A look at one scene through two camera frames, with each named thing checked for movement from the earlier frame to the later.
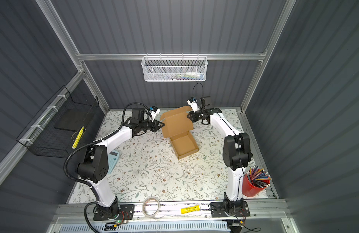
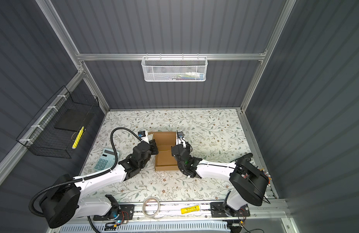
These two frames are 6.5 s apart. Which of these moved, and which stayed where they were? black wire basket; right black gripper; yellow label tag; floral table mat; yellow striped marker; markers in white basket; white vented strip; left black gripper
Moved: right black gripper; left black gripper
Stayed: yellow label tag; markers in white basket; floral table mat; black wire basket; yellow striped marker; white vented strip
